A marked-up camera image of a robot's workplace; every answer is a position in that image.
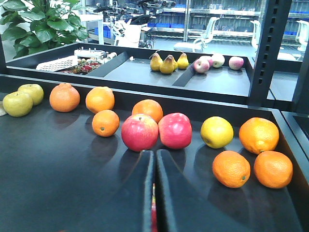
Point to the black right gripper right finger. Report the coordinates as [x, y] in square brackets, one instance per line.
[179, 206]

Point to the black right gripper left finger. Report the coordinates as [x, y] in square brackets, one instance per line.
[130, 208]

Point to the small orange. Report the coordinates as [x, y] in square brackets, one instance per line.
[231, 169]
[273, 169]

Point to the pink red apple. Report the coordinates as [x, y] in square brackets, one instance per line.
[139, 132]

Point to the yellow round fruit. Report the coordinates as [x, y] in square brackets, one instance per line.
[216, 132]

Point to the large orange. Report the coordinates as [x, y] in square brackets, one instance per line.
[149, 107]

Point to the black wooden produce display stand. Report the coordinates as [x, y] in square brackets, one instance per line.
[100, 148]

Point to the orange with pointed end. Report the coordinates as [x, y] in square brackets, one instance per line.
[258, 135]

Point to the yellow pear fruit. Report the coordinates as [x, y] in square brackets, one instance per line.
[17, 104]

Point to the white perforated tray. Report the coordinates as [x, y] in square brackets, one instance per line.
[58, 64]

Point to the green potted plant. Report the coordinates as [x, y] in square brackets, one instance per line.
[39, 25]

